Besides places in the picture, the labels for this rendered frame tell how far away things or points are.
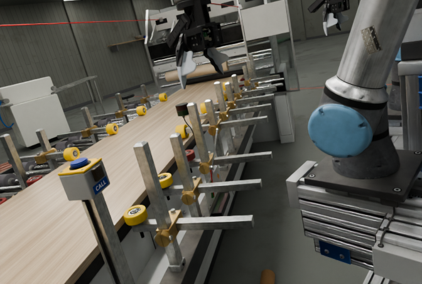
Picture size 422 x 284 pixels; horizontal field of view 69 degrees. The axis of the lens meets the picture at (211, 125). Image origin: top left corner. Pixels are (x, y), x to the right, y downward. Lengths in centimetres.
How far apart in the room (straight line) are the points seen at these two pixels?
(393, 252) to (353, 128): 27
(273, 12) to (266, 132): 143
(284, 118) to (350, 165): 298
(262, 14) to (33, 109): 524
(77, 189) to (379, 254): 65
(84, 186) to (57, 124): 674
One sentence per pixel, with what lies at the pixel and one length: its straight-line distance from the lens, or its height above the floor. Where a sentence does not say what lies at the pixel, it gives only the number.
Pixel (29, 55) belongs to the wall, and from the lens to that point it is 1184.
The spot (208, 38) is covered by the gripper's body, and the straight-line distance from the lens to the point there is 78.
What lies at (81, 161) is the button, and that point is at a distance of 75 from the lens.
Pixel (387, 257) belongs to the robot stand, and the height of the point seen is 94.
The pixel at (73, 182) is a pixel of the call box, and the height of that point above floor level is 120.
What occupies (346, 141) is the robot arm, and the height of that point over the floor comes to 119.
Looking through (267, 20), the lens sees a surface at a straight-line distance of 357.
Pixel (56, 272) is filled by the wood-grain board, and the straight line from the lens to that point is 106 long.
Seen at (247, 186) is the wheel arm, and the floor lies 84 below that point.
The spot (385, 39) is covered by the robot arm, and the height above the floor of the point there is 136.
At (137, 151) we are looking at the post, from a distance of 97.
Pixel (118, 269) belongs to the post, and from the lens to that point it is 86.
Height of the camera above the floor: 143
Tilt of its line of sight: 16 degrees down
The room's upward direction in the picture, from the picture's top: 13 degrees counter-clockwise
